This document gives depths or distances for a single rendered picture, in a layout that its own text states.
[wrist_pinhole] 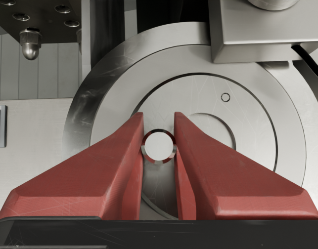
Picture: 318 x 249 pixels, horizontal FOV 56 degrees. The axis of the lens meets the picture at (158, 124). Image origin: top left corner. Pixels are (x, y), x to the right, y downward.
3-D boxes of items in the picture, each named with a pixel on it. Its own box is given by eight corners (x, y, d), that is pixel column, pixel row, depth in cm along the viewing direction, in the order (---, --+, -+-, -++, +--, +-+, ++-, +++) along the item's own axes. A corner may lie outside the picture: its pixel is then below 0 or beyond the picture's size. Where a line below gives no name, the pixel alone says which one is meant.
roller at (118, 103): (308, 51, 16) (306, 271, 15) (214, 120, 42) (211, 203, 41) (99, 35, 16) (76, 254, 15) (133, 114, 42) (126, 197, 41)
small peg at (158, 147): (140, 128, 12) (176, 127, 12) (143, 135, 14) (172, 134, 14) (141, 165, 12) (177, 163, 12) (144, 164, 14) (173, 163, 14)
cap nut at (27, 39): (37, 29, 49) (37, 56, 49) (45, 38, 53) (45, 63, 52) (15, 30, 49) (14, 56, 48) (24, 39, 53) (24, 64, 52)
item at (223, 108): (288, 222, 14) (127, 232, 14) (271, 214, 16) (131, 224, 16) (270, 66, 15) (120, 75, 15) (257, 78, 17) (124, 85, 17)
